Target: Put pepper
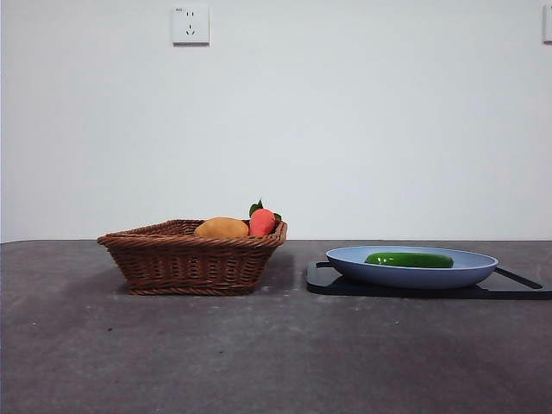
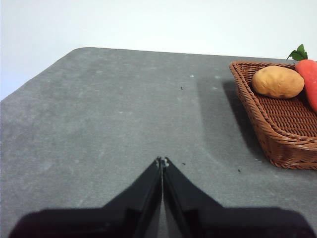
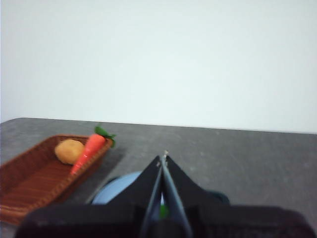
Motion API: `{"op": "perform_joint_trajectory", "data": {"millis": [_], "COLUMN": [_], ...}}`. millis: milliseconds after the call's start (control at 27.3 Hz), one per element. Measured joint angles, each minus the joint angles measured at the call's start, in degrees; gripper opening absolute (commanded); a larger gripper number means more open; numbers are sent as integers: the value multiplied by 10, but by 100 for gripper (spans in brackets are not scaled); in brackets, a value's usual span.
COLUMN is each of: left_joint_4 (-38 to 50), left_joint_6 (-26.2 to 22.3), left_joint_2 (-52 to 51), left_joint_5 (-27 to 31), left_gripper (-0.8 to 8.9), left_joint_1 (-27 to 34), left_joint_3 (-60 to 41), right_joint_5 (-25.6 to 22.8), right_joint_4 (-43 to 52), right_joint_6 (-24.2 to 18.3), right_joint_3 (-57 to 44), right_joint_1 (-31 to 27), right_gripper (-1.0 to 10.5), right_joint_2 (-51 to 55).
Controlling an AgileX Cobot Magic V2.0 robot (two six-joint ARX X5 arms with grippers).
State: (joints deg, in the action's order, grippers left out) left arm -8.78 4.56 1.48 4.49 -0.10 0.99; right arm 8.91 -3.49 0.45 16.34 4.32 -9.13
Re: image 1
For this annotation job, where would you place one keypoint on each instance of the white wall plate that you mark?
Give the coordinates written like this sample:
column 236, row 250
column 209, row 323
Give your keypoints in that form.
column 548, row 24

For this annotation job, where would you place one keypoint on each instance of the black rectangular tray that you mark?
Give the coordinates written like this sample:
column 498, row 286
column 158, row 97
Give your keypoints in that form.
column 319, row 282

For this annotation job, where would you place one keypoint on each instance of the brown wicker basket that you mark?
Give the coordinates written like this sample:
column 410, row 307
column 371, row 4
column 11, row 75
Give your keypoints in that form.
column 181, row 267

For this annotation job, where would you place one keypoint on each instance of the green pepper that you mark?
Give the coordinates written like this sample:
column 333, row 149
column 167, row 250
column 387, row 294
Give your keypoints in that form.
column 409, row 260

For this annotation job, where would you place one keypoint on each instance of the orange carrot with green leaves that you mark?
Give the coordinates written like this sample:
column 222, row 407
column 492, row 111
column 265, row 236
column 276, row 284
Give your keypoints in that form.
column 262, row 222

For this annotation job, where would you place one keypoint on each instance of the white wall socket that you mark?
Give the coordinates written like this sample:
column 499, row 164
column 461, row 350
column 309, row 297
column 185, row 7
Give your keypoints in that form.
column 191, row 25

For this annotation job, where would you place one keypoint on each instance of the yellow-brown potato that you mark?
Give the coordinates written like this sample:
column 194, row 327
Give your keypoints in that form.
column 222, row 227

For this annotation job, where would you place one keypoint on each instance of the blue round plate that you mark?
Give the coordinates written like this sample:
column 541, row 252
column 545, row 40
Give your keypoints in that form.
column 409, row 278

